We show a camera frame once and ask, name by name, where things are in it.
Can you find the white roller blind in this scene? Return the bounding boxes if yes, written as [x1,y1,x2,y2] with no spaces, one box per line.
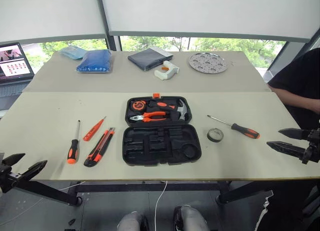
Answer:
[0,0,107,43]
[99,0,320,44]

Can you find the round perforated metal plate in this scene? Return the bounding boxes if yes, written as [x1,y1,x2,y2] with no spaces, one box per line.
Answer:
[188,52,229,74]

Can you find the black metal table frame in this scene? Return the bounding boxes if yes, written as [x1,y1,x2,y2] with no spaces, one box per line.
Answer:
[14,178,320,207]

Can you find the hammer with black orange handle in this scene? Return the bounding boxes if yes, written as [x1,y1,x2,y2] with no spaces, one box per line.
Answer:
[149,98,189,122]

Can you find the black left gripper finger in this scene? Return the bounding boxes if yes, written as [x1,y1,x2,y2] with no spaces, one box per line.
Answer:
[1,152,26,167]
[21,160,48,181]

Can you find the thin white cable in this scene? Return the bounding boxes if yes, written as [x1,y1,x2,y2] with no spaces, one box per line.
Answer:
[58,180,86,192]

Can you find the pliers with orange handles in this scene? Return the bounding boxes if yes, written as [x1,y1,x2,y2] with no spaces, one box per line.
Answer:
[129,111,168,123]

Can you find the thick white cable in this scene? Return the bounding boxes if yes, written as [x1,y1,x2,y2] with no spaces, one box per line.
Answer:
[154,180,169,231]

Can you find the open laptop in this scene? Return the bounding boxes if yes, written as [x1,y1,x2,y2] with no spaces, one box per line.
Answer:
[0,42,35,86]

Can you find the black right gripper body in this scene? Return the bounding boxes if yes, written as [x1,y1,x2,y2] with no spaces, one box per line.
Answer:
[301,127,320,165]

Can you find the black plastic tool case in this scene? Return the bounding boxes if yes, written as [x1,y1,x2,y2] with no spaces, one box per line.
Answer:
[121,92,203,167]

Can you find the person in black clothes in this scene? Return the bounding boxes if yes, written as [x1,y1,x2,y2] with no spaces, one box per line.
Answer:
[254,47,320,231]

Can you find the orange black tape measure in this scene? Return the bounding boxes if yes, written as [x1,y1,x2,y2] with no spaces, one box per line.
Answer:
[131,100,146,111]

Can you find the grey rounded knee cover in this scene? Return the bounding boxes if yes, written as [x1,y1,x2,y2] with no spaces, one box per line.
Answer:
[173,205,210,231]
[116,210,149,231]

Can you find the black electrical tape roll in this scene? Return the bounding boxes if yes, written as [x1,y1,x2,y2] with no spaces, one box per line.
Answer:
[206,127,225,143]

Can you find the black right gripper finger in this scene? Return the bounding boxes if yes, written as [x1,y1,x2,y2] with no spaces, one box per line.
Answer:
[266,140,307,159]
[278,127,311,140]

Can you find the dark blue plastic bag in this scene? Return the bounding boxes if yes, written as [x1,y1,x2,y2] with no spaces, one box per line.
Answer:
[75,49,113,74]

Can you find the white glue gun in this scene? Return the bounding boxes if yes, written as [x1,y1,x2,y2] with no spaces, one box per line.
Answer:
[153,60,181,82]

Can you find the screwdriver with thick shaft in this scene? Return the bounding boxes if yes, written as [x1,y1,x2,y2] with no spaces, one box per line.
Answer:
[66,119,81,165]

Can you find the orange tester pen screwdriver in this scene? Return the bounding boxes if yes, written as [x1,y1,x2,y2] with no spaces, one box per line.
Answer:
[82,115,107,142]

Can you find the dark grey window pillar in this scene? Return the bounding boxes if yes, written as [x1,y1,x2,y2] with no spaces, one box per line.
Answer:
[94,0,121,52]

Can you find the dark grey folded cloth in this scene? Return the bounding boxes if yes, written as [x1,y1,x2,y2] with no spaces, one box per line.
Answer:
[127,47,174,72]

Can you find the light blue plastic bag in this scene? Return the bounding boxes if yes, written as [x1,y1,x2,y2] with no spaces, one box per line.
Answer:
[58,45,87,60]

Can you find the orange black utility knife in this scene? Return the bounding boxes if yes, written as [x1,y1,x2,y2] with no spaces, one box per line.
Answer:
[83,127,116,167]

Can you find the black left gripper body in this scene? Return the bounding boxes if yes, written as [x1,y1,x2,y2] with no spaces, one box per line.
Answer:
[0,164,25,193]

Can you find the screwdriver with thin shaft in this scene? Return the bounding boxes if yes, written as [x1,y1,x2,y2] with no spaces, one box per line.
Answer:
[206,114,261,140]

